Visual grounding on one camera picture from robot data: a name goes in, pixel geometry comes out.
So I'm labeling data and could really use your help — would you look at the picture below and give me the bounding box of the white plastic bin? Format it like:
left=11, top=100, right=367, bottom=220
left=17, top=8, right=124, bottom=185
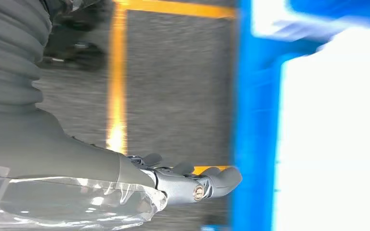
left=273, top=25, right=370, bottom=231

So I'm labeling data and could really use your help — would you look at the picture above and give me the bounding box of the blue metal shelf rack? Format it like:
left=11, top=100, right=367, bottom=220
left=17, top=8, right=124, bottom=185
left=201, top=0, right=370, bottom=231

